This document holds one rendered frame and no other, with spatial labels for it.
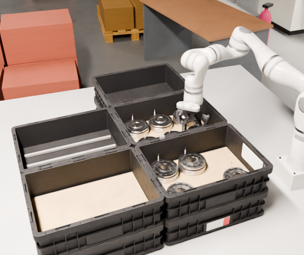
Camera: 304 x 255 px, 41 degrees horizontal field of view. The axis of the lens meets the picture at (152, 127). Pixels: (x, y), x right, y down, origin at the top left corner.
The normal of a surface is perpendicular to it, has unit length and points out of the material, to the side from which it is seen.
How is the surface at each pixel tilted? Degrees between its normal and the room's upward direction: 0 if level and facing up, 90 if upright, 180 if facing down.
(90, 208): 0
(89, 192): 0
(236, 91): 0
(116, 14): 90
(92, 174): 90
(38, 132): 90
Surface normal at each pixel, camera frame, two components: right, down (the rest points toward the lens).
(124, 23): 0.20, 0.55
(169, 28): 0.47, 0.49
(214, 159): -0.01, -0.83
